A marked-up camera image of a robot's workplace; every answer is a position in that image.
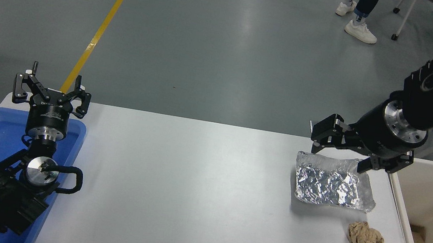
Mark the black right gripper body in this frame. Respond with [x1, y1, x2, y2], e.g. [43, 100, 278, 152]
[344, 97, 421, 163]

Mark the crumpled tan paper ball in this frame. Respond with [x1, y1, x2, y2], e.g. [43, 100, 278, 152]
[345, 219, 387, 243]

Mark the crumpled silver foil tray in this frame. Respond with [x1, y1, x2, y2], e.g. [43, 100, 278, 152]
[289, 150, 382, 214]

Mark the standing person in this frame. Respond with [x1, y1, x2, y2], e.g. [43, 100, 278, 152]
[331, 0, 384, 45]

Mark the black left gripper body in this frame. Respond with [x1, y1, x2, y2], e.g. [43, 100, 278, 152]
[25, 87, 75, 140]

